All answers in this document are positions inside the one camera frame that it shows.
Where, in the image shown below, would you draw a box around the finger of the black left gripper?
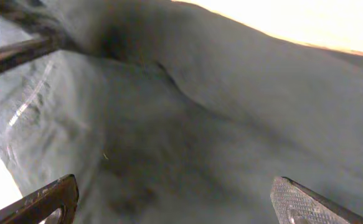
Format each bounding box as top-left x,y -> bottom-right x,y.
0,37 -> 57,74

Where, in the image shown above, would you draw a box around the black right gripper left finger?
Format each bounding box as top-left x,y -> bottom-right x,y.
0,174 -> 79,224

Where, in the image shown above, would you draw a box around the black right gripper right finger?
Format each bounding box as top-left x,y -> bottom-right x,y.
270,177 -> 363,224

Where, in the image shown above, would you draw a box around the black shorts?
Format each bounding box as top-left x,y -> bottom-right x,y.
0,1 -> 363,223

